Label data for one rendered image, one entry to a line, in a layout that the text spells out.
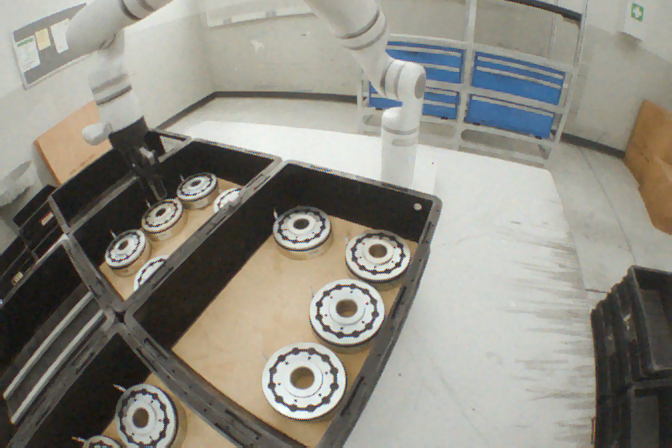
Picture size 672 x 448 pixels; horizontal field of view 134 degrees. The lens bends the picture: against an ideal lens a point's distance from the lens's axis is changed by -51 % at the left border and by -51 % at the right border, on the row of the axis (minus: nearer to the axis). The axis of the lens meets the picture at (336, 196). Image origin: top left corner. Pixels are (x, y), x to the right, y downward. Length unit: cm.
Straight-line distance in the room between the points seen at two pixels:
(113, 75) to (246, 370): 47
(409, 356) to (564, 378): 33
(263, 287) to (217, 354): 13
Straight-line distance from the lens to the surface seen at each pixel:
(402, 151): 70
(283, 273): 48
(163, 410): 42
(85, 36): 48
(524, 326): 65
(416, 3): 304
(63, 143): 315
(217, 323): 46
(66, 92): 334
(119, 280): 63
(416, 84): 62
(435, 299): 61
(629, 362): 112
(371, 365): 29
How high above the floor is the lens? 121
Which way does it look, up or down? 39 degrees down
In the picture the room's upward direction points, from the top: 4 degrees counter-clockwise
